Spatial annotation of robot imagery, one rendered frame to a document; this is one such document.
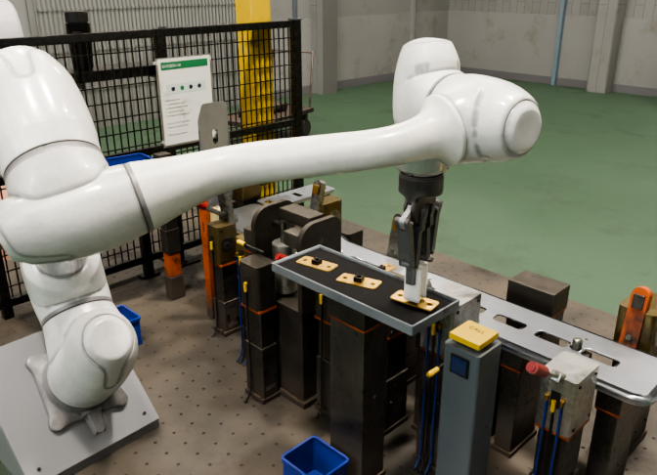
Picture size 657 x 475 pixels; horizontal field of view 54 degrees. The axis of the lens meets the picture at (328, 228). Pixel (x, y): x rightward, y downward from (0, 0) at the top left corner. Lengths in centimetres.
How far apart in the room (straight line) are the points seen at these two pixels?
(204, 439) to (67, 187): 89
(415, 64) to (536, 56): 1084
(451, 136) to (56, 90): 53
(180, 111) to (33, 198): 154
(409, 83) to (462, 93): 14
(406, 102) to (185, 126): 149
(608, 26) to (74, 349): 1018
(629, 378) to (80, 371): 107
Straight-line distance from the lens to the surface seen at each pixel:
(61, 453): 160
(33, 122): 93
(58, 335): 145
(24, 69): 99
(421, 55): 102
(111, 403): 163
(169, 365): 191
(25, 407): 161
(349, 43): 1083
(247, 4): 261
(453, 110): 88
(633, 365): 143
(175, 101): 238
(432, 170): 105
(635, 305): 150
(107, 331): 140
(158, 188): 89
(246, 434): 163
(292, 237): 150
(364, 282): 126
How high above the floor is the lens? 172
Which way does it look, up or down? 21 degrees down
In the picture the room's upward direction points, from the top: straight up
